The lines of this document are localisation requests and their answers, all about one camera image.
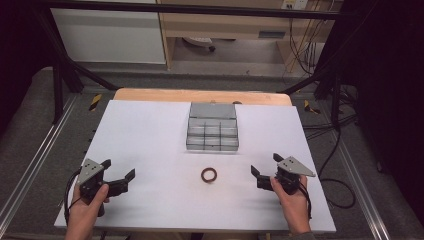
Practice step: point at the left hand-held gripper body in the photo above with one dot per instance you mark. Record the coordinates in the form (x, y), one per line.
(89, 170)

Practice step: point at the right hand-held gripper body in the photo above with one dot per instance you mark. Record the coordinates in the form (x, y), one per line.
(293, 166)

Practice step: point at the clear plastic compartment box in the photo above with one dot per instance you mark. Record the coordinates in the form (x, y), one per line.
(212, 133)

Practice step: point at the person's left hand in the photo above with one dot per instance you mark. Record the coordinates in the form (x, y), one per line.
(83, 213)

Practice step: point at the person's right hand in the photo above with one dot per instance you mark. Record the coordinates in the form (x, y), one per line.
(295, 210)

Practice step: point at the white board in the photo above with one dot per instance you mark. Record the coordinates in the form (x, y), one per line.
(150, 140)

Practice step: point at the yellow black tape strip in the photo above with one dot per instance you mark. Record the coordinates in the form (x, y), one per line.
(95, 102)
(310, 107)

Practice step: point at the wooden table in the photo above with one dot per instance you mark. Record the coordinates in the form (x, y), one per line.
(166, 95)

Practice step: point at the white cabinet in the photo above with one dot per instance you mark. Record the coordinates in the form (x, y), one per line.
(110, 33)

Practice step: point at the dark curtain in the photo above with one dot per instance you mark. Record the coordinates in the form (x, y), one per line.
(393, 83)
(16, 50)

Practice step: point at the white chair base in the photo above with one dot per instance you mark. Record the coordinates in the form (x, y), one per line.
(198, 41)

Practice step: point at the light wooden desk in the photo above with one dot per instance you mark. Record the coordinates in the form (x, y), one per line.
(216, 25)

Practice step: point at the aluminium floor rail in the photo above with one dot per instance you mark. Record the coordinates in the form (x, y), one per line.
(363, 193)
(36, 160)

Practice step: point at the wall power outlet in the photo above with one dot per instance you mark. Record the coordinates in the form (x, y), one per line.
(294, 4)

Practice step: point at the black metal frame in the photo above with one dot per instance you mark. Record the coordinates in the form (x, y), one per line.
(200, 11)

